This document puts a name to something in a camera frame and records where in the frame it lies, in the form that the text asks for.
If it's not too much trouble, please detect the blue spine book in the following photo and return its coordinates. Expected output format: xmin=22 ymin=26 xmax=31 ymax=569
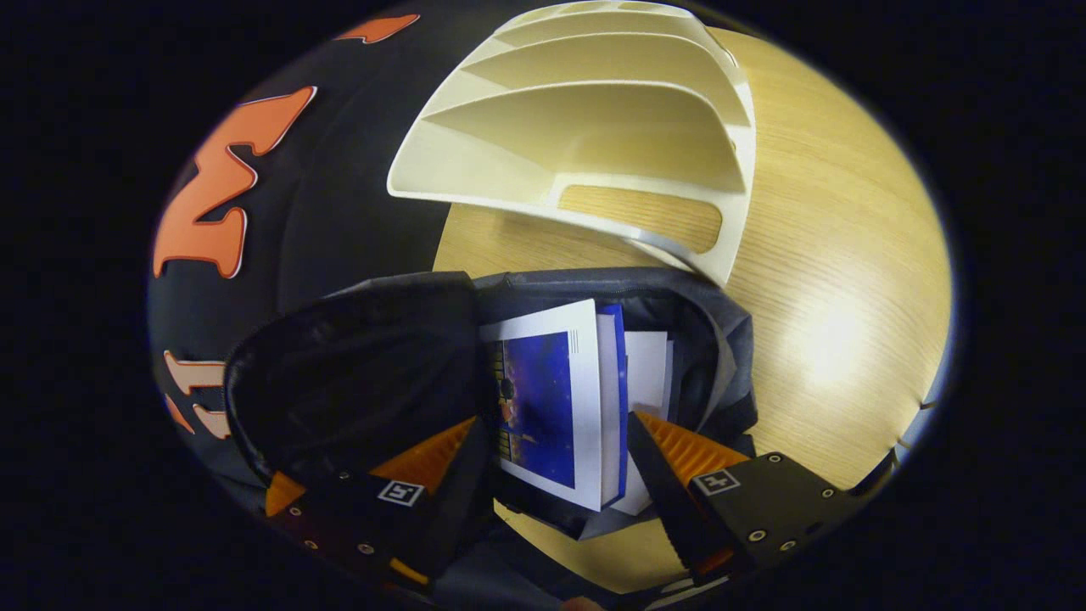
xmin=479 ymin=299 xmax=630 ymax=513

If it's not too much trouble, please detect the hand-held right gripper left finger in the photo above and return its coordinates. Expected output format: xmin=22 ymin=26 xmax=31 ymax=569
xmin=284 ymin=416 xmax=494 ymax=591

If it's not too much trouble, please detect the white bookshelf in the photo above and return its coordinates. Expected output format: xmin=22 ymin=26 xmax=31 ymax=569
xmin=387 ymin=0 xmax=758 ymax=288

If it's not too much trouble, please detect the white spine book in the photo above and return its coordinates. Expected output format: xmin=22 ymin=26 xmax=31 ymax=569
xmin=607 ymin=331 xmax=675 ymax=517

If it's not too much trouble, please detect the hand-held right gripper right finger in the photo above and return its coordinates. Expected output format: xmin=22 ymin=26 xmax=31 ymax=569
xmin=626 ymin=410 xmax=862 ymax=587

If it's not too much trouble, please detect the gray schoolbag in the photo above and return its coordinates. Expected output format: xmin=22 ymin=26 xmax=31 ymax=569
xmin=222 ymin=267 xmax=762 ymax=611

